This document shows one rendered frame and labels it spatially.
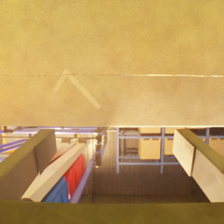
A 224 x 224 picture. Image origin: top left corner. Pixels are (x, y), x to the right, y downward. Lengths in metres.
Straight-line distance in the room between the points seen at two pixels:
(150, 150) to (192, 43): 9.65
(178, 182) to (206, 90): 12.72
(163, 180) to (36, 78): 12.42
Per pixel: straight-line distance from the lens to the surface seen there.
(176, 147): 0.17
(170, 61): 0.26
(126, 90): 0.25
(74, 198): 0.55
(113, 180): 12.08
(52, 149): 0.16
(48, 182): 0.45
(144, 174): 12.03
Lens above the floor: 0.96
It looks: 5 degrees up
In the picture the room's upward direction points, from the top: 180 degrees clockwise
